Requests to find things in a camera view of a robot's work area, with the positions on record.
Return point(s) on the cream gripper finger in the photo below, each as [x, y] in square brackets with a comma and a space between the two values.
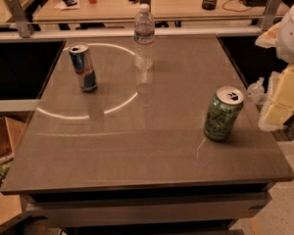
[279, 106]
[268, 38]

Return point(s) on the green soda can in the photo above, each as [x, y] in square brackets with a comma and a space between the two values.
[222, 113]

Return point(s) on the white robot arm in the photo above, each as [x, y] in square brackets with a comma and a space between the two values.
[285, 38]

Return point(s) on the small clear sanitizer bottle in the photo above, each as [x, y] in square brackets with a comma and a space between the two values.
[256, 90]

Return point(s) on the clear plastic water bottle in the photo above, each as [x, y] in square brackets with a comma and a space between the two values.
[144, 36]

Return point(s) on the blue silver energy drink can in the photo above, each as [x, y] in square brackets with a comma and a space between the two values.
[83, 67]

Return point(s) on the black mesh cup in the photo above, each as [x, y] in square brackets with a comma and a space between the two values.
[209, 4]

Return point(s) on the cardboard box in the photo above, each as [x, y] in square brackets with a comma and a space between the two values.
[11, 135]

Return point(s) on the right metal rail bracket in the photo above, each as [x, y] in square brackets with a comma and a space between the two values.
[266, 21]

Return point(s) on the left metal rail bracket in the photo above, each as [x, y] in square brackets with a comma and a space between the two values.
[24, 28]

